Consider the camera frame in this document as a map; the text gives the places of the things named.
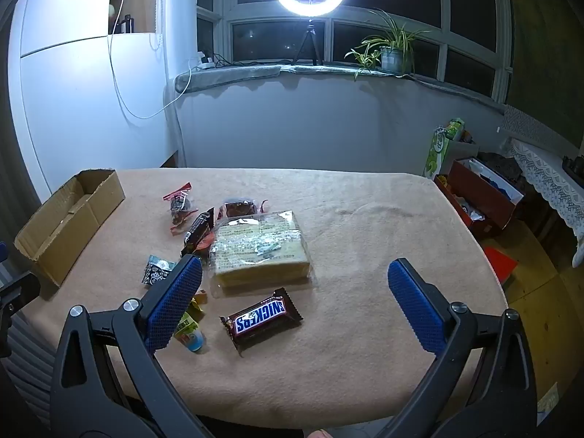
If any olive curtain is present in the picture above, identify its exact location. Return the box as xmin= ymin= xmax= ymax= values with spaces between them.
xmin=506 ymin=0 xmax=584 ymax=119

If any red storage box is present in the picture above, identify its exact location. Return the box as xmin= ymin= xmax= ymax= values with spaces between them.
xmin=434 ymin=157 xmax=525 ymax=238

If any white cabinet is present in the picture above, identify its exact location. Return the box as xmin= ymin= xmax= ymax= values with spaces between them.
xmin=8 ymin=0 xmax=181 ymax=206

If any yellow green jelly packet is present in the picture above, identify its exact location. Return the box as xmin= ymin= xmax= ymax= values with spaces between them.
xmin=173 ymin=289 xmax=208 ymax=353

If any grey windowsill pad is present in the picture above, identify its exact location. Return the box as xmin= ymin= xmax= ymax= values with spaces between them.
xmin=174 ymin=64 xmax=507 ymax=115

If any brown cardboard box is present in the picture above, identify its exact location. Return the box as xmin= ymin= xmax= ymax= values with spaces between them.
xmin=14 ymin=169 xmax=126 ymax=289

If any white cable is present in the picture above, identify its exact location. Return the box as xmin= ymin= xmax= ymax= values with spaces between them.
xmin=108 ymin=0 xmax=195 ymax=119

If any green snack bag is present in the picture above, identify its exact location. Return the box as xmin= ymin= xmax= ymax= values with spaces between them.
xmin=423 ymin=118 xmax=466 ymax=180

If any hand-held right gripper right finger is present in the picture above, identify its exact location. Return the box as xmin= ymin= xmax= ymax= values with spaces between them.
xmin=372 ymin=258 xmax=539 ymax=438

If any dark red snack packet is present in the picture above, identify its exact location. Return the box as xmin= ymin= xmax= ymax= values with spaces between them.
xmin=218 ymin=197 xmax=269 ymax=220

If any teal candy packet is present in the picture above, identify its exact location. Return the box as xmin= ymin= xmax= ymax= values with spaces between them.
xmin=143 ymin=254 xmax=178 ymax=287

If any black snack packet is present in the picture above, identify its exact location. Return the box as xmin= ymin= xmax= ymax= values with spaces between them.
xmin=181 ymin=207 xmax=215 ymax=256

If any grey radiator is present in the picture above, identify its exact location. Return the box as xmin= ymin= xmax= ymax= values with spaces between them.
xmin=0 ymin=315 xmax=51 ymax=425

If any clear bag of sliced bread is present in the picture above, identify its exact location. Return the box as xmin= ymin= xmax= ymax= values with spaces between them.
xmin=201 ymin=210 xmax=319 ymax=299

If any black tripod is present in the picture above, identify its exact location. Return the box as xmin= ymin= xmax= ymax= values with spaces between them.
xmin=292 ymin=17 xmax=324 ymax=67

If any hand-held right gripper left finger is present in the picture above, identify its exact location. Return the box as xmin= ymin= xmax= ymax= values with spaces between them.
xmin=49 ymin=254 xmax=215 ymax=438

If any brown chocolate bar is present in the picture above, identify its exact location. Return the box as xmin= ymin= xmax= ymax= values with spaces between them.
xmin=219 ymin=287 xmax=304 ymax=357

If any table with lace cloth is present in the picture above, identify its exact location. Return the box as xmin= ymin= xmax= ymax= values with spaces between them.
xmin=502 ymin=137 xmax=584 ymax=268

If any potted spider plant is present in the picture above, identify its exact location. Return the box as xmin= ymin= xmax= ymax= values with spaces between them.
xmin=344 ymin=8 xmax=432 ymax=80

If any red clear date snack packet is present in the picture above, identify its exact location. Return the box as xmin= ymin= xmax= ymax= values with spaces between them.
xmin=163 ymin=182 xmax=200 ymax=237

